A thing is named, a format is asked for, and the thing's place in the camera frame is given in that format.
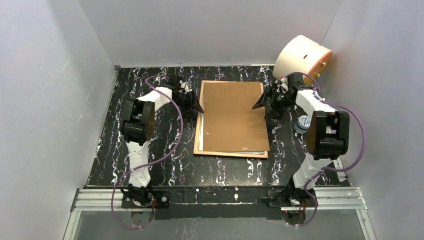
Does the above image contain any landscape photo print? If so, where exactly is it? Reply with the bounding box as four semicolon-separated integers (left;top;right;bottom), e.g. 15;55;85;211
194;95;270;158

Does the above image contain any brown backing board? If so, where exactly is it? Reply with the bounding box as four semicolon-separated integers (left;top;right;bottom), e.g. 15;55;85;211
202;81;270;153

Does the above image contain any wooden picture frame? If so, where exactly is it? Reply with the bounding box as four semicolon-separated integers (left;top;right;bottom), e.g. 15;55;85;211
193;80;269;160

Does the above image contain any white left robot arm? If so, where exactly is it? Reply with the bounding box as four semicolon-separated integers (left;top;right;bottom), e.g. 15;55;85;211
120;75;204;189

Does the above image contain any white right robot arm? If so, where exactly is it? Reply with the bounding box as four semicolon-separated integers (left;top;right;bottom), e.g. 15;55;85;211
252;71;350;190

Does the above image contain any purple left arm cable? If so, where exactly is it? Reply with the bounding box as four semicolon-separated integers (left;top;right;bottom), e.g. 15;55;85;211
110;75;184;230

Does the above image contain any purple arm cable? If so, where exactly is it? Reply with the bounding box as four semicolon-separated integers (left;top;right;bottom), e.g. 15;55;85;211
279;71;366;227
110;75;184;230

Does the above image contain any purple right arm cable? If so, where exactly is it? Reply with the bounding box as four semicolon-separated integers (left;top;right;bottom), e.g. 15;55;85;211
279;71;366;227

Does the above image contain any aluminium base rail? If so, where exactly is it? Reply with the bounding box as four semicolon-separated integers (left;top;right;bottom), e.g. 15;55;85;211
63;186;376;240

